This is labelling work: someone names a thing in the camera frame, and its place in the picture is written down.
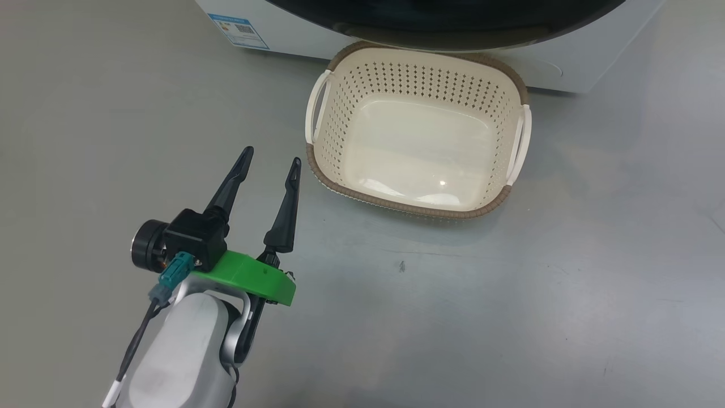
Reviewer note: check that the beige perforated laundry basket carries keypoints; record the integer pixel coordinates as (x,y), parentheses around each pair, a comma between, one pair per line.
(419,147)

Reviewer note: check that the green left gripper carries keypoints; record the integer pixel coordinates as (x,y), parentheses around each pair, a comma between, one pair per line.
(255,277)

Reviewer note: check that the blue energy label sticker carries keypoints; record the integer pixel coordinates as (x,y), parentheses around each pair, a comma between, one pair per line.
(241,31)

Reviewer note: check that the white front-load washing machine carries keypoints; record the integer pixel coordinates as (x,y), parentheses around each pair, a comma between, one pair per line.
(595,51)

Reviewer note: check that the black round glass washer door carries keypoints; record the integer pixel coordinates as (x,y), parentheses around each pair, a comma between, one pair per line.
(442,22)

